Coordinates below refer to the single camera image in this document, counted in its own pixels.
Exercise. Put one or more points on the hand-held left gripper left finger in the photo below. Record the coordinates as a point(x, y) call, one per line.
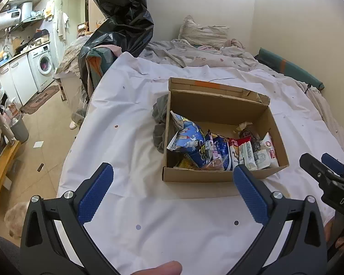
point(96, 194)

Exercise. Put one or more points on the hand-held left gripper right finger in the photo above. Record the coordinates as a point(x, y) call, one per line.
point(250, 197)

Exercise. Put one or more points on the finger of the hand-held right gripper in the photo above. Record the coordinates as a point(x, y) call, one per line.
point(332, 161)
point(312, 167)

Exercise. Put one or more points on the small white snack packet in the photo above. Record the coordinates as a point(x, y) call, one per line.
point(262, 159)

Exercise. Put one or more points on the white red snack packet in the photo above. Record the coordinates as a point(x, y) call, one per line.
point(271, 151)

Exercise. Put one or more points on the red cream snack sachet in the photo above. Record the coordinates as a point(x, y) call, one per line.
point(234, 151)

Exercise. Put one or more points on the dark blue snack packet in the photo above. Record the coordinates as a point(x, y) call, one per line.
point(221, 149)

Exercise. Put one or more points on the dark brown jerky packet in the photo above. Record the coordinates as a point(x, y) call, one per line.
point(253, 140)

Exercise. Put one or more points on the yellow snack packet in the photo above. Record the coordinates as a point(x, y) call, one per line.
point(186, 163)

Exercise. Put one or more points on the light blue printed snack bag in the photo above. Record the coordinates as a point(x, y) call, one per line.
point(189, 137)

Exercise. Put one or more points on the brown cardboard box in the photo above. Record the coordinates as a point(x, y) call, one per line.
point(218, 106)

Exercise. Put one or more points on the person's right hand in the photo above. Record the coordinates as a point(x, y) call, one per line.
point(328, 232)

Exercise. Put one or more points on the person's left hand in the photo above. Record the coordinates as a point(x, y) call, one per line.
point(160, 269)

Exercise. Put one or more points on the white bed sheet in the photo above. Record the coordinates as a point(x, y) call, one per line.
point(132, 160)

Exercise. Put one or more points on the small dark object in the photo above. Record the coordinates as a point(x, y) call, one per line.
point(40, 167)

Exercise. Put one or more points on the white slippers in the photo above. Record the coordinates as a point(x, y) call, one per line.
point(74, 125)

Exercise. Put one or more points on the white paper sheet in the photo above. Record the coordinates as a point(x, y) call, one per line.
point(38, 144)

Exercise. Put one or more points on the beige fluffy dog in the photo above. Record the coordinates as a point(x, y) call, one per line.
point(15, 219)

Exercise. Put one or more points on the grey cloth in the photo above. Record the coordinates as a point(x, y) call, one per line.
point(160, 131)

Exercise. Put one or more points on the wooden chair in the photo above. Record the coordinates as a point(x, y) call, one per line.
point(3, 169)

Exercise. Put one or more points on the grey trash bin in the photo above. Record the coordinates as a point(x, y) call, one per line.
point(19, 130)

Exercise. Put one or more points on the brown doormat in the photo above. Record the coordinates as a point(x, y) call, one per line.
point(38, 98)

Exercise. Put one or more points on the person's dark grey trouser leg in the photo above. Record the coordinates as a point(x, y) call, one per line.
point(3, 257)

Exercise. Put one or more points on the teal orange cloth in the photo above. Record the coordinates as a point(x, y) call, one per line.
point(99, 63)

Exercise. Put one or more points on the white base cabinet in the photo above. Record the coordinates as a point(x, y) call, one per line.
point(20, 78)

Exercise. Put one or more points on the white washing machine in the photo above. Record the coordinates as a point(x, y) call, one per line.
point(44, 66)

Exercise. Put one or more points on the tall white cabinet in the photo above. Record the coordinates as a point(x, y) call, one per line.
point(53, 45)

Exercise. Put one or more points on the floral quilt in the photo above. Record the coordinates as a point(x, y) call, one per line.
point(183, 53)

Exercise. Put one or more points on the beige pillow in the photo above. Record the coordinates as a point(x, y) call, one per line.
point(203, 34)

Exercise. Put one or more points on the hanging white towel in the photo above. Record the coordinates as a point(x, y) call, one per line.
point(62, 25)

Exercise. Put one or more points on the black plastic bag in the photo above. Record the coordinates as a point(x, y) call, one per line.
point(123, 20)

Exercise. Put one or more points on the white water heater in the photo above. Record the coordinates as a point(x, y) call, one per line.
point(14, 14)

